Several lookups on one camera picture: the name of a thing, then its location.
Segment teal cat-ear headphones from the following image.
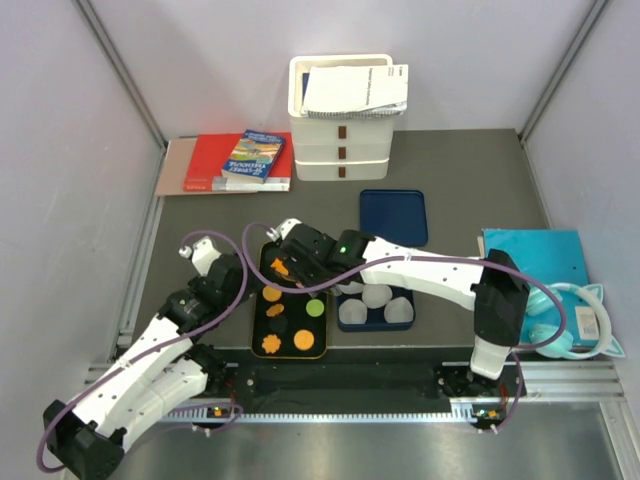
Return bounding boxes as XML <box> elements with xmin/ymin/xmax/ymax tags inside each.
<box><xmin>520</xmin><ymin>282</ymin><xmax>625</xmax><ymax>360</ymax></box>

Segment blue cookie tin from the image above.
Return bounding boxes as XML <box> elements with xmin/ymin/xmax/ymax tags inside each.
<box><xmin>336</xmin><ymin>282</ymin><xmax>416</xmax><ymax>333</ymax></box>

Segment teal folder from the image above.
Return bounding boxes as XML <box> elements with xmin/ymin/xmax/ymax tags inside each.
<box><xmin>483</xmin><ymin>229</ymin><xmax>598</xmax><ymax>348</ymax></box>

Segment green round cookie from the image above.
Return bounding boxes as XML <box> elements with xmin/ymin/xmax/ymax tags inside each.
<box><xmin>305</xmin><ymin>298</ymin><xmax>325</xmax><ymax>318</ymax></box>

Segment orange round cookie bottom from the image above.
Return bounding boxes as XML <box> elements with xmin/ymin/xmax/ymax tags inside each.
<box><xmin>293</xmin><ymin>329</ymin><xmax>315</xmax><ymax>351</ymax></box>

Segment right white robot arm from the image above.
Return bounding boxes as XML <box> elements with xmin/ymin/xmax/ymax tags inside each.
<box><xmin>275</xmin><ymin>219</ymin><xmax>530</xmax><ymax>396</ymax></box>

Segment orange flower cookie bottom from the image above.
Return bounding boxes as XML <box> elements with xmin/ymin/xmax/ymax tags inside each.
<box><xmin>261</xmin><ymin>334</ymin><xmax>282</xmax><ymax>355</ymax></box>

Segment white paper cup bottom-left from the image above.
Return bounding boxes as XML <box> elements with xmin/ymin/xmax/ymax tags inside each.
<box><xmin>338</xmin><ymin>298</ymin><xmax>368</xmax><ymax>325</ymax></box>

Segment white spiral notebook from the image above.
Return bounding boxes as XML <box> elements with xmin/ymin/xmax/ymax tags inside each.
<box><xmin>301</xmin><ymin>64</ymin><xmax>409</xmax><ymax>119</ymax></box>

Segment blue tin lid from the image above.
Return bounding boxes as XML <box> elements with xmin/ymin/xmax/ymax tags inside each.
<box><xmin>359</xmin><ymin>189</ymin><xmax>429</xmax><ymax>247</ymax></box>

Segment red book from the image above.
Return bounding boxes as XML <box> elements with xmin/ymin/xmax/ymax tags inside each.
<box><xmin>183</xmin><ymin>130</ymin><xmax>293</xmax><ymax>194</ymax></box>

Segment white paper cup centre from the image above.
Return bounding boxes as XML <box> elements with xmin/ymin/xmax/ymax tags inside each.
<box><xmin>362</xmin><ymin>284</ymin><xmax>393</xmax><ymax>309</ymax></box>

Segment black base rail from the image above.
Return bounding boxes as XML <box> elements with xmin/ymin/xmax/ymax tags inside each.
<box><xmin>216</xmin><ymin>347</ymin><xmax>471</xmax><ymax>414</ymax></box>

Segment blue paperback book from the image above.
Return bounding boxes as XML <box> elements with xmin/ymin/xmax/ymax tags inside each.
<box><xmin>221</xmin><ymin>130</ymin><xmax>287</xmax><ymax>184</ymax></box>

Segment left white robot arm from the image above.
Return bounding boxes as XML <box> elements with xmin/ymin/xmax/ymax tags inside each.
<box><xmin>38</xmin><ymin>251</ymin><xmax>250</xmax><ymax>479</ymax></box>

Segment orange flower cookie top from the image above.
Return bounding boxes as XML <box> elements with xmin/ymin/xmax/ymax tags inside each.
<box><xmin>270</xmin><ymin>257</ymin><xmax>290</xmax><ymax>279</ymax></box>

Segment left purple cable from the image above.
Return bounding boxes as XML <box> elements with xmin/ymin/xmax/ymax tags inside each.
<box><xmin>37</xmin><ymin>229</ymin><xmax>249</xmax><ymax>474</ymax></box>

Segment black cookie tray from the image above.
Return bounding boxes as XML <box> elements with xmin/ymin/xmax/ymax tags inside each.
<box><xmin>249</xmin><ymin>240</ymin><xmax>330</xmax><ymax>360</ymax></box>

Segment orange round cookie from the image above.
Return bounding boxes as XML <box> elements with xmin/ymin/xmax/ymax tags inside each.
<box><xmin>262</xmin><ymin>286</ymin><xmax>283</xmax><ymax>303</ymax></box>
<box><xmin>293</xmin><ymin>329</ymin><xmax>315</xmax><ymax>351</ymax></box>

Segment orange small flower cookie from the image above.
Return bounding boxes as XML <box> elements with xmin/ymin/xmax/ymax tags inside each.
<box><xmin>265</xmin><ymin>303</ymin><xmax>285</xmax><ymax>318</ymax></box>

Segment purple cable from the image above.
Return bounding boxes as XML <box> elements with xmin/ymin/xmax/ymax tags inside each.
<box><xmin>37</xmin><ymin>229</ymin><xmax>249</xmax><ymax>474</ymax></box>
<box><xmin>241</xmin><ymin>222</ymin><xmax>569</xmax><ymax>351</ymax></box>

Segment black sandwich cookie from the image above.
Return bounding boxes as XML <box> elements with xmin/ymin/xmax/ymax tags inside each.
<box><xmin>269</xmin><ymin>315</ymin><xmax>288</xmax><ymax>334</ymax></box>

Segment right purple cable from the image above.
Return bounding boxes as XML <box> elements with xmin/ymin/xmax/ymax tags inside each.
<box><xmin>241</xmin><ymin>222</ymin><xmax>569</xmax><ymax>351</ymax></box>

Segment white paper cup bottom-right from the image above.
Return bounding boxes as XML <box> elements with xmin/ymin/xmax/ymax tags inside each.
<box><xmin>384</xmin><ymin>297</ymin><xmax>414</xmax><ymax>325</ymax></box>

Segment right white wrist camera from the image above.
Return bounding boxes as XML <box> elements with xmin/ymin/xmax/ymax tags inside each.
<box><xmin>266</xmin><ymin>218</ymin><xmax>301</xmax><ymax>242</ymax></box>

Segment white stacked drawer box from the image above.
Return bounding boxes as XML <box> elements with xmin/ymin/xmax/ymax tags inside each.
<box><xmin>288</xmin><ymin>54</ymin><xmax>395</xmax><ymax>181</ymax></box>

